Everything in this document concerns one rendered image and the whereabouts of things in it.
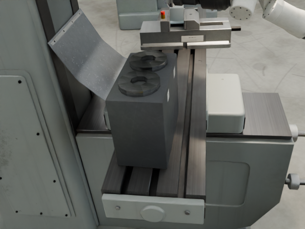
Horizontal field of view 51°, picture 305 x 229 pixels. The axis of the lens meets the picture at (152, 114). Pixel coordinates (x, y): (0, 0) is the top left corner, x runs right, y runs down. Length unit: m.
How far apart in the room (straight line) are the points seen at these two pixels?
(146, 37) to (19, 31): 0.48
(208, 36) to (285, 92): 1.72
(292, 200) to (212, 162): 0.88
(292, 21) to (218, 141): 0.46
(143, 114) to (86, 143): 0.63
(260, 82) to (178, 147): 2.25
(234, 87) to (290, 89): 1.75
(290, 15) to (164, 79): 0.45
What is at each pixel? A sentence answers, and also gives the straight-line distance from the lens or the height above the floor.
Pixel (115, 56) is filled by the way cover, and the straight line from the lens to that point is 1.32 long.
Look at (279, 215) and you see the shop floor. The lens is 1.95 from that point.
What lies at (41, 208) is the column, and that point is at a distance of 1.54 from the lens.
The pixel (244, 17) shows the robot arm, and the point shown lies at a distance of 0.97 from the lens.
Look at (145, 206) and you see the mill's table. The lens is 0.72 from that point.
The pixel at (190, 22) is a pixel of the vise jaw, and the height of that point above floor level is 1.08.
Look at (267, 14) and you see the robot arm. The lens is 1.00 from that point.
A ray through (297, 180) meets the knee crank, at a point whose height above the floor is 0.59.
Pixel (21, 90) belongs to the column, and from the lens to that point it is 1.13.
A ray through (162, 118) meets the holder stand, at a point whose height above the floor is 1.13.
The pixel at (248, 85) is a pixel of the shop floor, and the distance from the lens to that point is 2.94.
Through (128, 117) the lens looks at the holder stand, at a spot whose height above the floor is 1.13.
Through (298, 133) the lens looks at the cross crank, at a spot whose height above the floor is 0.69.
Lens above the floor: 1.52
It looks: 36 degrees down
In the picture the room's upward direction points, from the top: 5 degrees counter-clockwise
